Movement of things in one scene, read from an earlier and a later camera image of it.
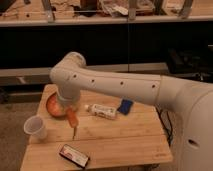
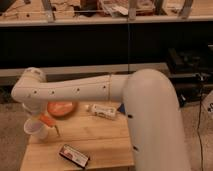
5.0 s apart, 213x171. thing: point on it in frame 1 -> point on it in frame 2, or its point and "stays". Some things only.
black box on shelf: (191, 64) stays
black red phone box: (75, 156) stays
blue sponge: (125, 106) stays
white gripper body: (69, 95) -> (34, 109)
